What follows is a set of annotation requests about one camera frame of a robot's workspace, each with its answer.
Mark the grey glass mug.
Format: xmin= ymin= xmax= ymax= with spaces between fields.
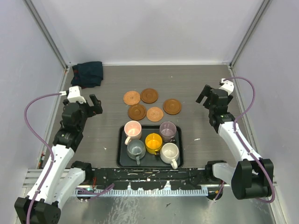
xmin=127 ymin=140 xmax=146 ymax=166

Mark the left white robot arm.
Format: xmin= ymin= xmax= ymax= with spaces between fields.
xmin=14 ymin=91 xmax=103 ymax=224

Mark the pink ceramic mug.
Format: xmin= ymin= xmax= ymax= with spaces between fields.
xmin=124 ymin=120 xmax=142 ymax=145

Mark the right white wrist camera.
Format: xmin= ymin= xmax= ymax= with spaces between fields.
xmin=219 ymin=78 xmax=235 ymax=95

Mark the light cork coaster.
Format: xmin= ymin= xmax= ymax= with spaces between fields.
xmin=146 ymin=107 xmax=164 ymax=122
xmin=123 ymin=91 xmax=141 ymax=105

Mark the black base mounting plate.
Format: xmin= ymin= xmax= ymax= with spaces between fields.
xmin=80 ymin=168 xmax=221 ymax=190

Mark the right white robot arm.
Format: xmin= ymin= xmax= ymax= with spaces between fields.
xmin=196 ymin=84 xmax=275 ymax=203

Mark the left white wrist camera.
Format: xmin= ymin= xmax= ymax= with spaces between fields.
xmin=59 ymin=86 xmax=86 ymax=104

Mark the dark blue folded cloth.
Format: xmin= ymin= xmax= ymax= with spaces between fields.
xmin=71 ymin=61 xmax=104 ymax=89

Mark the dark wooden coaster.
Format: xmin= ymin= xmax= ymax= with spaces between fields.
xmin=128 ymin=104 xmax=147 ymax=121
xmin=140 ymin=88 xmax=158 ymax=104
xmin=163 ymin=98 xmax=182 ymax=115

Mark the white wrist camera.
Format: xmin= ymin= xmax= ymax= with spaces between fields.
xmin=59 ymin=86 xmax=86 ymax=104
xmin=219 ymin=78 xmax=235 ymax=95

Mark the yellow mug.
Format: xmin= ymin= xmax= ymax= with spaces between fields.
xmin=145 ymin=133 xmax=163 ymax=156

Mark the white ceramic mug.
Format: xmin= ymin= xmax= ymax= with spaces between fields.
xmin=160 ymin=143 xmax=179 ymax=169

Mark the white slotted cable duct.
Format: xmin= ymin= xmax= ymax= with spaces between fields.
xmin=72 ymin=186 xmax=208 ymax=197

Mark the purple glass mug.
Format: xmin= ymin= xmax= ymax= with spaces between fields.
xmin=159 ymin=121 xmax=177 ymax=144

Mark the black plastic tray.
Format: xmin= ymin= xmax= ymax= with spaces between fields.
xmin=116 ymin=124 xmax=185 ymax=168

